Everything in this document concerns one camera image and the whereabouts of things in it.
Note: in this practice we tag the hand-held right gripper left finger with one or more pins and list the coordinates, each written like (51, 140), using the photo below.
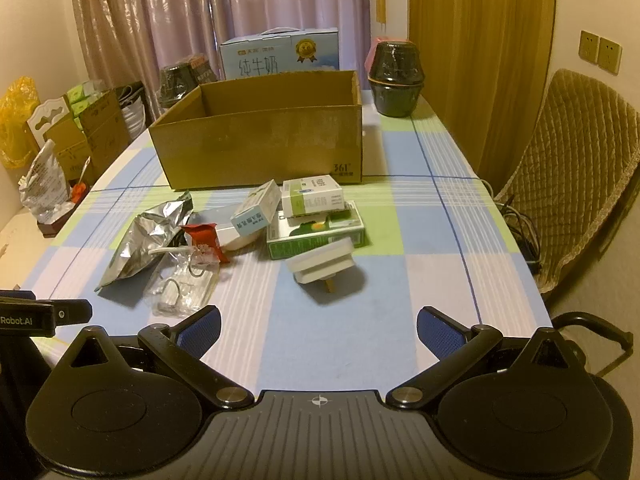
(202, 329)

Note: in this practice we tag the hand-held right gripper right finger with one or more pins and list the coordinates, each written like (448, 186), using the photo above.
(441, 332)

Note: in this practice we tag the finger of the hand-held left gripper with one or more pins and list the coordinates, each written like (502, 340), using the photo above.
(72, 311)

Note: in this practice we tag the silver foil bag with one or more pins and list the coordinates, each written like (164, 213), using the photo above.
(145, 240)

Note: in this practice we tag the white plug adapter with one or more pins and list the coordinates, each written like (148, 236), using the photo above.
(322, 262)

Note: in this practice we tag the white green medicine box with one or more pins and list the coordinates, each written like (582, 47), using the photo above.
(312, 195)

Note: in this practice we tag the brown cardboard box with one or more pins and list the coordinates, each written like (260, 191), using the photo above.
(260, 145)
(105, 125)

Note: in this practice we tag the plaid cloth desktop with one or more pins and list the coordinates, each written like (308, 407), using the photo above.
(350, 320)

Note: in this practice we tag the clear packet of hooks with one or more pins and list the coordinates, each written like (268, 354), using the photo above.
(180, 287)

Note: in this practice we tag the red snack packet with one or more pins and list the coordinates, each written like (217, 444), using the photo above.
(205, 242)

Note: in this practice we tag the dark wooden stand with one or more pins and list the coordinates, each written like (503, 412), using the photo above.
(52, 225)

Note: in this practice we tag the small orange object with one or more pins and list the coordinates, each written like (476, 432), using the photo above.
(77, 191)

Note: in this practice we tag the crumpled white plastic bag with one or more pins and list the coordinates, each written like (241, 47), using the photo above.
(42, 185)

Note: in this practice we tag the cardboard box with white hanger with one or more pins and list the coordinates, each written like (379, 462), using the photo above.
(60, 145)

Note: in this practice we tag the closed brown cardboard box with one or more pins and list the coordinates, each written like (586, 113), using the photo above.
(105, 125)

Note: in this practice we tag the yellow plastic bag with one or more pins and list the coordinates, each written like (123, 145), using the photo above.
(17, 120)

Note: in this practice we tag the quilted beige chair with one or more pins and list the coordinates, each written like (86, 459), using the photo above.
(575, 170)

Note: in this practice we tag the white paper bag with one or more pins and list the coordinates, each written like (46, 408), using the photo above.
(135, 110)

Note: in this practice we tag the green packets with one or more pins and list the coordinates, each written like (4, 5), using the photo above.
(82, 97)

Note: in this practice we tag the golden brown curtain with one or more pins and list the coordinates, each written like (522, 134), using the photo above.
(480, 60)

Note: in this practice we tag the blue milk carton box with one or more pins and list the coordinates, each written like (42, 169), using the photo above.
(280, 57)

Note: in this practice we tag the red box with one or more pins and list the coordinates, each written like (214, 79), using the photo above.
(372, 57)

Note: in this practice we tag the purple curtain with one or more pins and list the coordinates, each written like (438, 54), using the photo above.
(200, 15)

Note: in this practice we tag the gold wall socket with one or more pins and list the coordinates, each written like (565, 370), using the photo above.
(610, 55)
(589, 46)

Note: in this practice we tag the wooden wall strip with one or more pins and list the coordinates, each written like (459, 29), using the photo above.
(380, 0)

